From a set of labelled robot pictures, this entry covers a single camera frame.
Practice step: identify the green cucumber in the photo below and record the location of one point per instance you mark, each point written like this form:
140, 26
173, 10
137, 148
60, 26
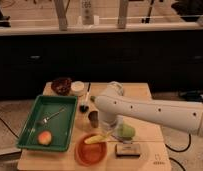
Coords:
93, 98

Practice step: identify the blue grey cloth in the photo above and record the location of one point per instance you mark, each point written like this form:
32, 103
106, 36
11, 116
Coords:
122, 140

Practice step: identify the red orange bowl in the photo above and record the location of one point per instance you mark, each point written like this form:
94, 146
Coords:
89, 154

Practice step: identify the green plastic tray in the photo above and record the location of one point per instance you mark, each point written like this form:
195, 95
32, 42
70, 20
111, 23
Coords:
60, 126

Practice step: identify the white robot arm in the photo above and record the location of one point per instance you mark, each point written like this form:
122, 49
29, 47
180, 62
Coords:
181, 115

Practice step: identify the silver fork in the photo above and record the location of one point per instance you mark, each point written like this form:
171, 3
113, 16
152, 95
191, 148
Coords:
46, 119

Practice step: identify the peach fruit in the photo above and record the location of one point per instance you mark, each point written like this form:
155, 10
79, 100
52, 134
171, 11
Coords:
44, 138

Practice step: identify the green cup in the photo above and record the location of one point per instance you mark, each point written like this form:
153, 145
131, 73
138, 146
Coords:
125, 131

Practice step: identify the white small bowl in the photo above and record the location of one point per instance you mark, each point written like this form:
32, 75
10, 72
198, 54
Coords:
77, 88

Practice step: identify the dark red bowl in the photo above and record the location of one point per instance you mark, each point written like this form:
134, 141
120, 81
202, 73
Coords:
61, 86

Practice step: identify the yellow banana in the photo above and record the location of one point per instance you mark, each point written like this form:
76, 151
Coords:
94, 139

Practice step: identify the metal cup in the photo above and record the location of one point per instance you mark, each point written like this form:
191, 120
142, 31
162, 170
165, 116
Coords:
93, 119

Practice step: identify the black white eraser block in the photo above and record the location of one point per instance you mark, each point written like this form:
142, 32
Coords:
127, 150

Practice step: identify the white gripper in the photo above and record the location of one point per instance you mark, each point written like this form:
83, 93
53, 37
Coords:
107, 122

